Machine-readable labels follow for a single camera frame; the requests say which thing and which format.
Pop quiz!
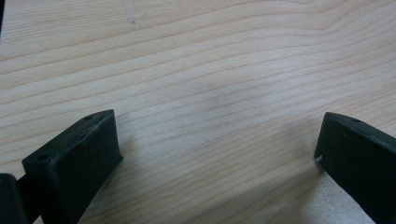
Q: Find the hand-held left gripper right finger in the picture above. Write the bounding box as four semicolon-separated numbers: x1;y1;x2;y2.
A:
313;111;396;224

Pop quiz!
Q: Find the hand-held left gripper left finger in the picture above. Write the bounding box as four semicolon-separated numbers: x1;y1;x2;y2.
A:
16;108;124;224

